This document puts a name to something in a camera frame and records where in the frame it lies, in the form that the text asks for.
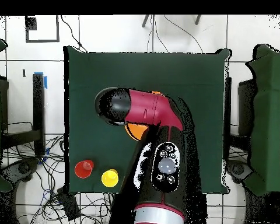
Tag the large orange bowl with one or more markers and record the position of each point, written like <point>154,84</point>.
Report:
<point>136,131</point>

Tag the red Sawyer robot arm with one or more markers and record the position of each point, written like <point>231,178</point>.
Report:
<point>151,107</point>

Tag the yellow cup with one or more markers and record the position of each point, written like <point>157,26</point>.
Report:
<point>116,172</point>
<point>109,179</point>

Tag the dark green tablecloth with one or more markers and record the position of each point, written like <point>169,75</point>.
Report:
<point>142,70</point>

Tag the red orange cup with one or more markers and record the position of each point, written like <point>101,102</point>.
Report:
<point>82,170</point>

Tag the gray tripod leg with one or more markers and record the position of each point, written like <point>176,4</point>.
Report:
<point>145,21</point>
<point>197,19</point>

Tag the black metal stand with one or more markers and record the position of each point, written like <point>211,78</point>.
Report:
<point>38,105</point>

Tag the black power strip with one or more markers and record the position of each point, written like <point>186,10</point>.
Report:
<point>68,205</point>

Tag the gray black chair base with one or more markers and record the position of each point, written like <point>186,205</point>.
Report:
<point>239,169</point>
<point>23,168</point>

